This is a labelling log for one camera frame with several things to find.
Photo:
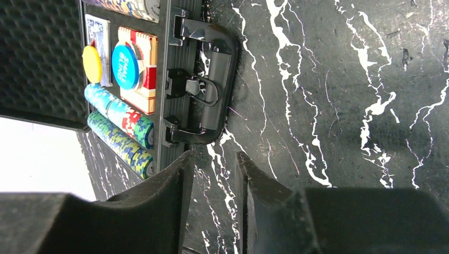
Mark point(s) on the yellow dealer button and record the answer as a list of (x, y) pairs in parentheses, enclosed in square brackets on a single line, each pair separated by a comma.
[(92, 64)]

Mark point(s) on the light blue chip row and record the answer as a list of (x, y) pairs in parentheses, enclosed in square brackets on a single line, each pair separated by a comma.
[(123, 116)]

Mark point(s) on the blue dealer button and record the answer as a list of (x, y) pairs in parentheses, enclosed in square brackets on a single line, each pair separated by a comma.
[(125, 67)]

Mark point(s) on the blue playing card deck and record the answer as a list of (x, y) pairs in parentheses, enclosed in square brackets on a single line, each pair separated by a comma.
[(98, 36)]

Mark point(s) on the teal green chip row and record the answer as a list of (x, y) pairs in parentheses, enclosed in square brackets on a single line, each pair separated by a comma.
[(126, 148)]

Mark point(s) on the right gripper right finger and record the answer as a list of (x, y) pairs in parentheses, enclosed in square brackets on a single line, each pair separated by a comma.
[(275, 219)]

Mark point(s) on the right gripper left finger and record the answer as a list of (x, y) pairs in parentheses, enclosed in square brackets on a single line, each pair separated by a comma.
[(147, 218)]

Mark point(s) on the red playing card deck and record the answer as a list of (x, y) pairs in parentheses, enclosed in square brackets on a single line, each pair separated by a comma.
[(145, 46)]

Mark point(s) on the black poker set case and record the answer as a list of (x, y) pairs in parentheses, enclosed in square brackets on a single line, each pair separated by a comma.
[(42, 78)]

